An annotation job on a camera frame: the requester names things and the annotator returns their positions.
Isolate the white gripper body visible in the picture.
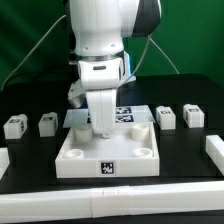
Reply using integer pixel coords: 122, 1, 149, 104
78, 58, 123, 134

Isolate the white square tabletop tray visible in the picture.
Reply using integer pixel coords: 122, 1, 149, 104
55, 122, 160, 178

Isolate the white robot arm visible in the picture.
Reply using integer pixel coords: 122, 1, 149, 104
65, 0, 161, 138

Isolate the white sheet with tags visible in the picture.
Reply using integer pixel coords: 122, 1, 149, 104
63, 105, 155, 128

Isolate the white left obstacle block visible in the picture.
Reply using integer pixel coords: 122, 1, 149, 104
0, 148, 10, 180

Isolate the white obstacle block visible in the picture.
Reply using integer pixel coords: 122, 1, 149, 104
205, 135, 224, 176
0, 148, 10, 180

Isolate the white right obstacle block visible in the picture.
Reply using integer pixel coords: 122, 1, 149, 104
205, 135, 224, 176

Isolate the grey cable right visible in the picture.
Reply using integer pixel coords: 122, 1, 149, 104
119, 33, 180, 88

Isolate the grey cable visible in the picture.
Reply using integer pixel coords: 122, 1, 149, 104
119, 33, 180, 88
0, 13, 68, 91

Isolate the grey cable left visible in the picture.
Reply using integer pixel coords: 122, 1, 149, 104
0, 13, 68, 91

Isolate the white front rail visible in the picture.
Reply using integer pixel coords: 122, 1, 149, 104
0, 181, 224, 224

